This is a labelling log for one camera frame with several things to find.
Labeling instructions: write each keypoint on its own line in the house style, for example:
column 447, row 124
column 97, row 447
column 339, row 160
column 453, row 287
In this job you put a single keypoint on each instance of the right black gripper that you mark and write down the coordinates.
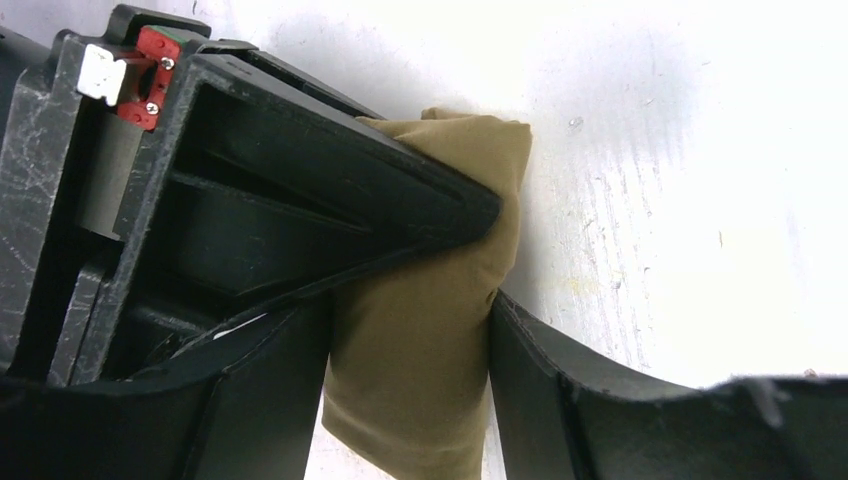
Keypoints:
column 91, row 128

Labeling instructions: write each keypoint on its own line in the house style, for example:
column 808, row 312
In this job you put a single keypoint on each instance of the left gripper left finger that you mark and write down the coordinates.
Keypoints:
column 242, row 406

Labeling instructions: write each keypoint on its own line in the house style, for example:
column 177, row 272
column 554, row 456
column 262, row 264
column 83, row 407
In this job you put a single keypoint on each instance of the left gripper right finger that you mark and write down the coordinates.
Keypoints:
column 567, row 412

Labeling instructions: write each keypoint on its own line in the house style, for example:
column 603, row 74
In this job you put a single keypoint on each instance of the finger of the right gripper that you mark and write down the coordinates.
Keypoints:
column 253, row 188

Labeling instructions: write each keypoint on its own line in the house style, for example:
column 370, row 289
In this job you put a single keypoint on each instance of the olive and cream underwear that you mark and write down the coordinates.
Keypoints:
column 405, row 387

